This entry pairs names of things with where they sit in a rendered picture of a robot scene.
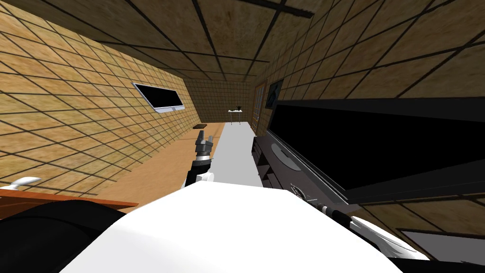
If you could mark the wooden glass-paned door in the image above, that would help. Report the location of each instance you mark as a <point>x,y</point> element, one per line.
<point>258,108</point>

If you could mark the small white side table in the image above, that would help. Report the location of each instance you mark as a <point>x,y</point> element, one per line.
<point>235,111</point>

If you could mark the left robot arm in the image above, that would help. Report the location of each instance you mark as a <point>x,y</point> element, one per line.
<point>194,172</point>

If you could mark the black white-framed wall screen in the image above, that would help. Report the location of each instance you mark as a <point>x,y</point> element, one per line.
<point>159,96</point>

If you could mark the dark television stand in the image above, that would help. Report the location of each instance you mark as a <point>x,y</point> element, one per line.
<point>280,167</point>

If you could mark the grey dark-framed panel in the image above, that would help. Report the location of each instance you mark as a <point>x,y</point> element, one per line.
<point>451,246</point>

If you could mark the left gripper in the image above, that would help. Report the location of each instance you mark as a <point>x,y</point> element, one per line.
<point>204,148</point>

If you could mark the dark framed wall picture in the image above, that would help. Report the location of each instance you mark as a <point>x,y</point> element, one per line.
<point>274,94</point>

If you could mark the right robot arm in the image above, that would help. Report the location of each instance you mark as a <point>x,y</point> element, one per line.
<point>382,237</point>

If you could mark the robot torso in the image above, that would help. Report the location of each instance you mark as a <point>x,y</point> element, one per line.
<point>212,231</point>

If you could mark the grey rug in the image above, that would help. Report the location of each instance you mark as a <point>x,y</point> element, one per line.
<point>237,155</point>

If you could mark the dark flat rectangular object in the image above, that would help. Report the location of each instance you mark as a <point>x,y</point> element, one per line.
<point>200,126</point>

